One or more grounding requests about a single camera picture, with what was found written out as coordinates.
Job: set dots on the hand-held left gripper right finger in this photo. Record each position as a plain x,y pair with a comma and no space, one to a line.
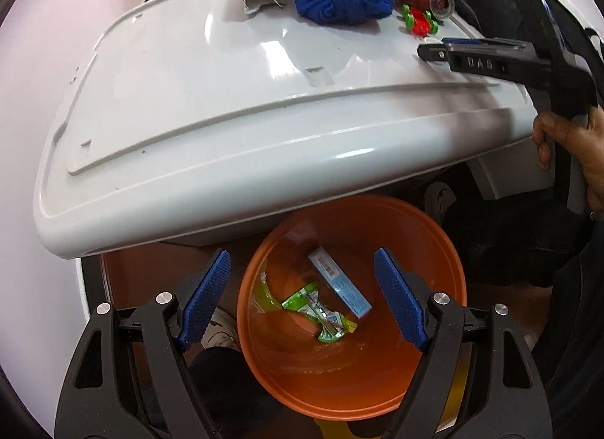
401,297

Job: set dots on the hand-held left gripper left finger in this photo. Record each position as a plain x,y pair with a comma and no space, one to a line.
207,292

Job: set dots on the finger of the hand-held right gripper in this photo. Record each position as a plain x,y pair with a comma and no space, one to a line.
490,65
486,43

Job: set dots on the crushed red drink can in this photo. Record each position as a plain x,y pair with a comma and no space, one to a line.
441,2

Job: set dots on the red green toy car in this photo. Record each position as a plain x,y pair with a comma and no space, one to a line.
417,21

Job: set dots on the orange plastic bucket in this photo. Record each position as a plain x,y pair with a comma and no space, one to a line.
330,373

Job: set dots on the person's right forearm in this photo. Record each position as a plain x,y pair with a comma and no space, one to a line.
585,288

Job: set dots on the person's right hand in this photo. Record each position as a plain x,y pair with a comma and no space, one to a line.
580,146

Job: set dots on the white shoe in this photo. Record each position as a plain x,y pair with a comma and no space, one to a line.
222,330

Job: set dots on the blue cardboard box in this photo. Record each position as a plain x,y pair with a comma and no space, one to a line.
339,283

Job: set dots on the green white candy wrapper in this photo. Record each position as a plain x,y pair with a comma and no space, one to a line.
306,304

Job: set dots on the yellow plastic object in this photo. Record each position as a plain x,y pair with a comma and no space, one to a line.
457,387

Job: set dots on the white plastic storage box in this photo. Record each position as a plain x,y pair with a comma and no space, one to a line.
236,113

